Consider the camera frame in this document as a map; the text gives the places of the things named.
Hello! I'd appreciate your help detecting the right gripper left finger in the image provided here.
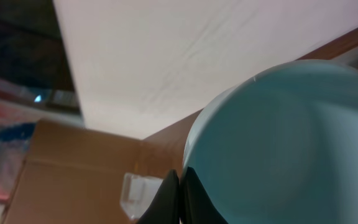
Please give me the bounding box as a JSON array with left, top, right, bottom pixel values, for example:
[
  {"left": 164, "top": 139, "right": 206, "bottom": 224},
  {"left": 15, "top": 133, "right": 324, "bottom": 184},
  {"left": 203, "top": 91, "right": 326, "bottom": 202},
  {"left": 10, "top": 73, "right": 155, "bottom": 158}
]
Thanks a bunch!
[{"left": 137, "top": 169, "right": 180, "bottom": 224}]

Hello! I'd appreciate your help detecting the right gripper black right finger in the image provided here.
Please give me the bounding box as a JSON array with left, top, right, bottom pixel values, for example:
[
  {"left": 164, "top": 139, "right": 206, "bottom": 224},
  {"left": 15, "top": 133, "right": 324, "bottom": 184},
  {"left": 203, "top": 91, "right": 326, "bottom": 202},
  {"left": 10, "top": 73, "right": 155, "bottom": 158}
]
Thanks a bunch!
[{"left": 180, "top": 167, "right": 227, "bottom": 224}]

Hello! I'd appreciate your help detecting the light blue bowl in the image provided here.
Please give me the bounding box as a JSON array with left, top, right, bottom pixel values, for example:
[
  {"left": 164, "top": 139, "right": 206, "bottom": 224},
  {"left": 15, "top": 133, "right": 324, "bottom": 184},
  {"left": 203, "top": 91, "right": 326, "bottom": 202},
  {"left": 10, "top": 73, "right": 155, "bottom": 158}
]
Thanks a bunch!
[{"left": 183, "top": 60, "right": 358, "bottom": 223}]

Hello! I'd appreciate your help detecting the clear plastic bin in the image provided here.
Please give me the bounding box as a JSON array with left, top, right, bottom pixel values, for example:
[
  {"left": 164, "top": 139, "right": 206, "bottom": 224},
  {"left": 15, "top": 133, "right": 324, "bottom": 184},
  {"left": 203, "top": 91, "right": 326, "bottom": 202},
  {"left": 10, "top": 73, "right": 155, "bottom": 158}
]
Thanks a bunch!
[{"left": 120, "top": 173, "right": 163, "bottom": 221}]

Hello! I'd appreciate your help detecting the brown cardboard box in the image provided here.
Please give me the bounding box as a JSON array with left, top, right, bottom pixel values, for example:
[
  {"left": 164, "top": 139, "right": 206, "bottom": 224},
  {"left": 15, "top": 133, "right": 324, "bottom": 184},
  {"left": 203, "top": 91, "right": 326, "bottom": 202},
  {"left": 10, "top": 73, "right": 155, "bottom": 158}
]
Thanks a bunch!
[{"left": 3, "top": 120, "right": 183, "bottom": 224}]

